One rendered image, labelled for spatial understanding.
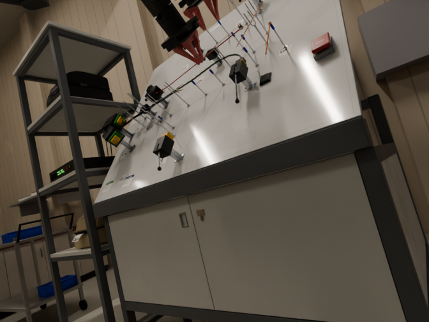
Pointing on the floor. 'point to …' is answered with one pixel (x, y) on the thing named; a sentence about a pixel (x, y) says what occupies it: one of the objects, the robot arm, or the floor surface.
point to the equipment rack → (45, 39)
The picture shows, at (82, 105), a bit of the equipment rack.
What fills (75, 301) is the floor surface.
